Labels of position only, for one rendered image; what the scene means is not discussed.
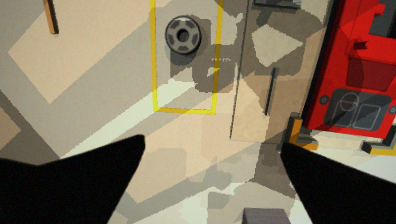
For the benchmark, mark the black wheel with grey hub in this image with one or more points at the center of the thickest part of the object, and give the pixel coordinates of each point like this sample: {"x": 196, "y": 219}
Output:
{"x": 183, "y": 24}

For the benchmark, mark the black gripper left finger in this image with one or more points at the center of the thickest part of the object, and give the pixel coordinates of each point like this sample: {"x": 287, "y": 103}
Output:
{"x": 81, "y": 189}

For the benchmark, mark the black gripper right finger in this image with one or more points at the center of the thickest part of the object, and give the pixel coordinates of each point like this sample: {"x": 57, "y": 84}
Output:
{"x": 333, "y": 193}

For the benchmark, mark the yellow tape outline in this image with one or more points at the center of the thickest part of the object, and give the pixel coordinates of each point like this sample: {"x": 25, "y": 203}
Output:
{"x": 216, "y": 65}

